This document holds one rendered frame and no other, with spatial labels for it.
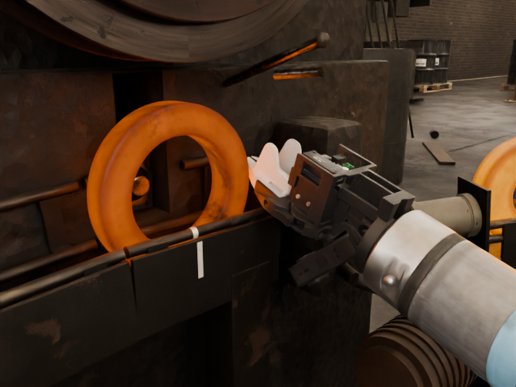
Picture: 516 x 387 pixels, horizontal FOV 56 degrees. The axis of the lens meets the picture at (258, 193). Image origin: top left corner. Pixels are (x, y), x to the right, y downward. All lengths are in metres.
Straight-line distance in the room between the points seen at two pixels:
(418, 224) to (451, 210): 0.23
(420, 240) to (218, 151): 0.23
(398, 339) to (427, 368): 0.05
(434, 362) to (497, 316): 0.27
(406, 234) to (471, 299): 0.08
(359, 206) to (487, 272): 0.13
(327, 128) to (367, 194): 0.15
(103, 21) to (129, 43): 0.03
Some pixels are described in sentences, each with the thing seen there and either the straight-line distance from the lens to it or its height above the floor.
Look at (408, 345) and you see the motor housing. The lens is 0.68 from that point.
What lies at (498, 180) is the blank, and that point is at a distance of 0.72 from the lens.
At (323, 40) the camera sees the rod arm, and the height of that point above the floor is 0.90.
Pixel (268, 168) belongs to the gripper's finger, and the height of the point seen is 0.76.
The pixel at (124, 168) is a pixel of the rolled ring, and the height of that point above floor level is 0.79.
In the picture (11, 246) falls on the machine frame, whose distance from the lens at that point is 0.54.
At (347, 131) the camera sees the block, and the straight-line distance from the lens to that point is 0.64.
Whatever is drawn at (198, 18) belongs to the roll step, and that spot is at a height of 0.92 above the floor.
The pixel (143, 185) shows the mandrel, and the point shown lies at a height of 0.74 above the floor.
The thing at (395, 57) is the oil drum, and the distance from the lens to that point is 3.18.
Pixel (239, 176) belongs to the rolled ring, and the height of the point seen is 0.75.
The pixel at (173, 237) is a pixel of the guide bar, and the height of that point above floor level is 0.71.
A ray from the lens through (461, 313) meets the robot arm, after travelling 0.43.
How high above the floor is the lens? 0.89
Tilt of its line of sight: 17 degrees down
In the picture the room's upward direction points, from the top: straight up
